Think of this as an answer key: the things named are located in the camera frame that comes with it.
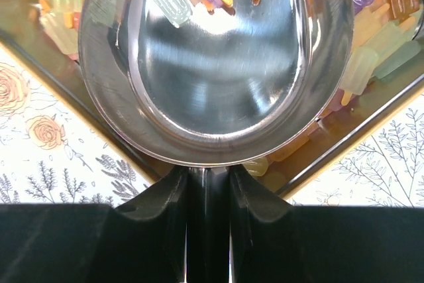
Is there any metal scoop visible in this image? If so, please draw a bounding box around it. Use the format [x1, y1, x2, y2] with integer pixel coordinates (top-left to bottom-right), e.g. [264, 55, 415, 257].
[78, 0, 354, 283]

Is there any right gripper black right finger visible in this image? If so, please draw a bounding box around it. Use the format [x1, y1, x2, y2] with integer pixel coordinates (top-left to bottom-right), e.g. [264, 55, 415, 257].
[229, 166, 423, 282]

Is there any floral table mat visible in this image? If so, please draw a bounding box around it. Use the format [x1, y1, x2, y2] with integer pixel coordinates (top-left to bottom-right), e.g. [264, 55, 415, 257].
[1, 51, 423, 207]

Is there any gold tin of flat candies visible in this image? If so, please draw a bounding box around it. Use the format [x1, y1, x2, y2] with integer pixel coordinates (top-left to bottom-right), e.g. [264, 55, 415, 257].
[1, 0, 423, 199]

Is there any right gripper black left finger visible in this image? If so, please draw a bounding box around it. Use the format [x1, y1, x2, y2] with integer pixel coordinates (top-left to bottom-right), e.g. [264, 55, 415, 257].
[1, 166, 187, 282]

